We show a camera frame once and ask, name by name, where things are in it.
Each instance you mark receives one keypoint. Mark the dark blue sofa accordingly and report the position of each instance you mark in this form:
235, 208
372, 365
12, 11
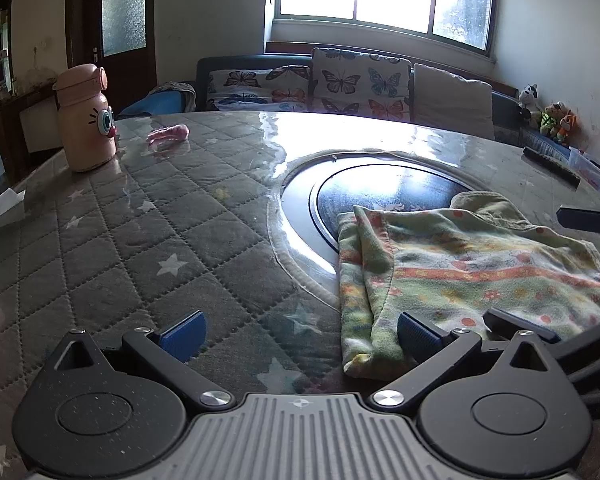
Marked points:
505, 110

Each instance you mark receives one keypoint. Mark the plain white cushion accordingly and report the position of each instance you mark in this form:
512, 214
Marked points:
452, 100

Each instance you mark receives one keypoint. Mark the white paper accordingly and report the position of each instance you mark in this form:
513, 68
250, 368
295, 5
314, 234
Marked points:
2, 205

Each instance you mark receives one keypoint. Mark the butterfly print seat cushion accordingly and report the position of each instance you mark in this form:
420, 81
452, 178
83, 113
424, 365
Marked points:
260, 87

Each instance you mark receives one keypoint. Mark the blue cloth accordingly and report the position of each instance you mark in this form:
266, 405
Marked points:
150, 105

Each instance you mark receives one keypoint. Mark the orange plush fox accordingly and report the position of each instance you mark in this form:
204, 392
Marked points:
567, 129

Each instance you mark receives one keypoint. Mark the butterfly print back cushion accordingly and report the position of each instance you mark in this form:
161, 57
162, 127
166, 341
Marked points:
360, 85

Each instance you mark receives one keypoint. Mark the clear plastic box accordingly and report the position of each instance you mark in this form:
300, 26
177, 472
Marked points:
592, 167

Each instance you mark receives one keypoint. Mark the black remote control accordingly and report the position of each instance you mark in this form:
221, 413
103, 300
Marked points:
550, 165

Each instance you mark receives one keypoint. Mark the quilted grey table cover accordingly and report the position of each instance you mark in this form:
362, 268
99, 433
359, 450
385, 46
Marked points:
130, 240

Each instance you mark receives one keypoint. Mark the pink cartoon bottle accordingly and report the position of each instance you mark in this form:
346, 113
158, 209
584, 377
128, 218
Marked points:
85, 125

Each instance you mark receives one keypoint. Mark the green floral children's shirt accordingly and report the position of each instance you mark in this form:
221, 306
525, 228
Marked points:
480, 270

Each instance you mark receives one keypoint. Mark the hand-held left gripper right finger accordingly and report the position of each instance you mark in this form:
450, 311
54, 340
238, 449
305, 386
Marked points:
417, 337

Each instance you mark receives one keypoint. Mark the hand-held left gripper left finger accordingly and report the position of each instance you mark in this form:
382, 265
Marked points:
182, 336

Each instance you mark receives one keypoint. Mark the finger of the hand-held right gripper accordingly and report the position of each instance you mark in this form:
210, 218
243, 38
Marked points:
585, 219
515, 322

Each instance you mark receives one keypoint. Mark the dark wooden door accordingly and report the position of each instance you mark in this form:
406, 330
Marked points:
120, 20

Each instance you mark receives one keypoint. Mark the brown plush bear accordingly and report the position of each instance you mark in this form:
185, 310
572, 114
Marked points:
550, 120

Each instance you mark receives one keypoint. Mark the small pink object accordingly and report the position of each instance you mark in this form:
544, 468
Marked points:
167, 134

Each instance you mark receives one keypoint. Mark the black and white plush cow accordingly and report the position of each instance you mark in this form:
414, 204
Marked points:
529, 102

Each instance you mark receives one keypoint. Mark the dark wooden side cabinet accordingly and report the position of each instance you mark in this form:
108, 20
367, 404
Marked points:
40, 125

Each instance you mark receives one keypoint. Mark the black round cooktop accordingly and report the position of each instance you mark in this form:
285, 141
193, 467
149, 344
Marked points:
380, 190

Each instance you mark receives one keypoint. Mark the grey cloth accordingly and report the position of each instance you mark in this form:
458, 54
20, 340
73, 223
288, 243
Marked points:
180, 91

